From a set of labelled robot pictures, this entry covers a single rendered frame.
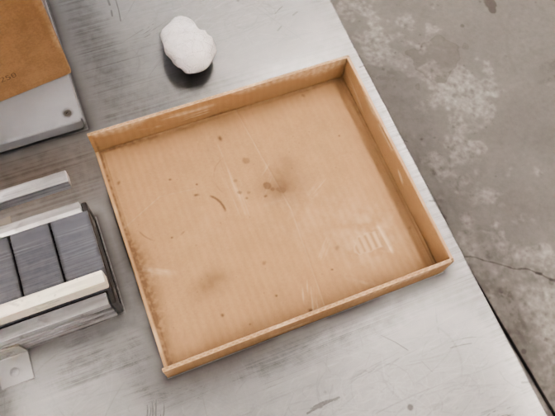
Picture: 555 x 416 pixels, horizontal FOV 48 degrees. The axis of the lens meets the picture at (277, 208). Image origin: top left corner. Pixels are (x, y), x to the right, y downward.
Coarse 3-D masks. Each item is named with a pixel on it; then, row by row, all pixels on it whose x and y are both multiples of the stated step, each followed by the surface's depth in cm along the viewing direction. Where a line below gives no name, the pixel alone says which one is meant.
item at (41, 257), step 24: (72, 216) 60; (0, 240) 59; (24, 240) 59; (48, 240) 59; (72, 240) 59; (96, 240) 59; (0, 264) 58; (24, 264) 58; (48, 264) 58; (72, 264) 58; (96, 264) 58; (0, 288) 57; (24, 288) 57
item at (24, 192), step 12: (36, 180) 52; (48, 180) 52; (60, 180) 53; (0, 192) 52; (12, 192) 52; (24, 192) 52; (36, 192) 52; (48, 192) 53; (0, 204) 52; (12, 204) 52
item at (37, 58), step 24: (0, 0) 56; (24, 0) 58; (0, 24) 58; (24, 24) 60; (48, 24) 62; (0, 48) 61; (24, 48) 63; (48, 48) 64; (0, 72) 64; (24, 72) 66; (48, 72) 67; (0, 96) 67
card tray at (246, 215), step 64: (320, 64) 70; (128, 128) 66; (192, 128) 70; (256, 128) 70; (320, 128) 71; (384, 128) 67; (128, 192) 66; (192, 192) 67; (256, 192) 67; (320, 192) 68; (384, 192) 68; (128, 256) 64; (192, 256) 64; (256, 256) 64; (320, 256) 65; (384, 256) 65; (448, 256) 62; (192, 320) 61; (256, 320) 62
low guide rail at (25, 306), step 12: (84, 276) 54; (96, 276) 54; (48, 288) 54; (60, 288) 54; (72, 288) 54; (84, 288) 54; (96, 288) 55; (12, 300) 53; (24, 300) 53; (36, 300) 53; (48, 300) 53; (60, 300) 54; (0, 312) 53; (12, 312) 53; (24, 312) 53; (36, 312) 55; (0, 324) 54
